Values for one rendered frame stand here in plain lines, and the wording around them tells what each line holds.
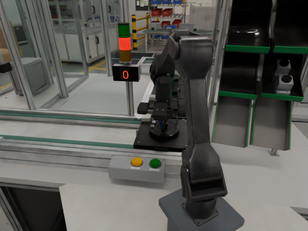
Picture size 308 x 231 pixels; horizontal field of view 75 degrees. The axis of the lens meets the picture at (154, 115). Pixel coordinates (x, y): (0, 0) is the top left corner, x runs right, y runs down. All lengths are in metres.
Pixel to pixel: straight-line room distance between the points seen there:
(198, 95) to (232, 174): 0.57
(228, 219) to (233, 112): 0.49
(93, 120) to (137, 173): 0.46
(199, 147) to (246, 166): 0.58
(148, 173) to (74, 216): 0.29
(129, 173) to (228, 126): 0.44
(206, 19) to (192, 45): 7.60
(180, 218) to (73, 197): 0.47
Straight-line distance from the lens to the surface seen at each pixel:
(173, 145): 0.85
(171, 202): 0.54
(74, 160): 0.93
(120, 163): 0.79
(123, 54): 0.93
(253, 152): 1.10
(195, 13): 8.06
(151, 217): 0.76
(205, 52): 0.44
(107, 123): 1.09
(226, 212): 0.55
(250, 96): 0.79
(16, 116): 1.35
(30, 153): 1.02
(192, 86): 0.43
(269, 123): 0.95
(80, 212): 0.81
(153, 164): 0.76
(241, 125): 0.90
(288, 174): 1.05
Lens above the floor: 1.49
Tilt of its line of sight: 29 degrees down
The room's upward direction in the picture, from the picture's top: straight up
